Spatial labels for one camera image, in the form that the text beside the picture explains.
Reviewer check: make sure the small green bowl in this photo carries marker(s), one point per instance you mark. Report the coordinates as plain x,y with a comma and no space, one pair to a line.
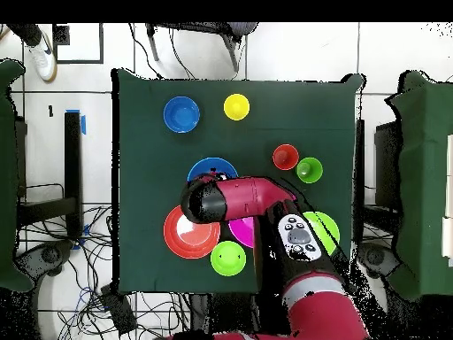
228,258

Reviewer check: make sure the large pink bowl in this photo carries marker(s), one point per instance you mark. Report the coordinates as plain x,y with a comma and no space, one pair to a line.
242,230

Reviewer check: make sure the blue tape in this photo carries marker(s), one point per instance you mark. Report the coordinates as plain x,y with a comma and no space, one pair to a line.
83,124

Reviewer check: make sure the black metal stand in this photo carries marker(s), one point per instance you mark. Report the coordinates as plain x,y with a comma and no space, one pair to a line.
72,159
387,159

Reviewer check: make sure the green cloth side table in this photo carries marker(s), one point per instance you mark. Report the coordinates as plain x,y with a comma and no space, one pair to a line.
424,177
7,177

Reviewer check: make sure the small dark blue bowl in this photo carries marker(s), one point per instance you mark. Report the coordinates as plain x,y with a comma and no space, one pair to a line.
181,115

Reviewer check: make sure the dark green table cloth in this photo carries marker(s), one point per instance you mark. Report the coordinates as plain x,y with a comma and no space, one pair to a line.
159,159

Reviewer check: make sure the orange cup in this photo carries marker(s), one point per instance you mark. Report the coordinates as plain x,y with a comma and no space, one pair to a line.
286,157

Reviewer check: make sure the black power strip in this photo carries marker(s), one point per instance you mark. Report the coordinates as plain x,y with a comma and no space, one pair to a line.
118,308

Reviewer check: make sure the grey chair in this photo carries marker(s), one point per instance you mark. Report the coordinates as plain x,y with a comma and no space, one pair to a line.
240,28

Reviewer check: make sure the person's foot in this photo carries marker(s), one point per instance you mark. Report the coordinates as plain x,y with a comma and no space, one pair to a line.
42,62

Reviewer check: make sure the orange bowl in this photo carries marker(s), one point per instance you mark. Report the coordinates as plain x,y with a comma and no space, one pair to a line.
191,244

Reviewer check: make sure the green cup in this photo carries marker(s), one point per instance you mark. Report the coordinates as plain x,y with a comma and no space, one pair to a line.
309,170

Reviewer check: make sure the yellow cup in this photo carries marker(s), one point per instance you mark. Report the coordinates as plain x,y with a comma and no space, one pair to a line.
236,107

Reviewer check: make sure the black square frame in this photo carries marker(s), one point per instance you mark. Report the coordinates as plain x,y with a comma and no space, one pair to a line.
61,35

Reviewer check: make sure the large green bowl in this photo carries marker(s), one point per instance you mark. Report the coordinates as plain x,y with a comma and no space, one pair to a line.
329,226

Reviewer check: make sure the person's leg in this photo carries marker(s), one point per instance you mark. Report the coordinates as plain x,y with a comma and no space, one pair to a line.
26,33

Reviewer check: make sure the light blue bowl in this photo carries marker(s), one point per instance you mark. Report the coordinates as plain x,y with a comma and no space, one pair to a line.
201,170

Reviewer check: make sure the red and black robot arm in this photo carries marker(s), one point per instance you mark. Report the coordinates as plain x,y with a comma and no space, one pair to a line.
247,198

